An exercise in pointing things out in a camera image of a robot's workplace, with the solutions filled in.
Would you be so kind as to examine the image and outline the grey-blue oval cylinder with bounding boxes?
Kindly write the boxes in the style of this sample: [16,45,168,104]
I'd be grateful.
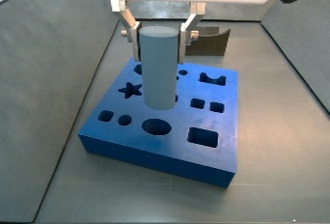
[139,26,179,110]

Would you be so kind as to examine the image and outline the blue foam shape board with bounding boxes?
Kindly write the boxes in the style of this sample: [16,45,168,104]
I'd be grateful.
[79,61,238,187]

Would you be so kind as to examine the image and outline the black curved holder stand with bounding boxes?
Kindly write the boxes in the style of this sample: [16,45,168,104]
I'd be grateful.
[185,27,231,56]

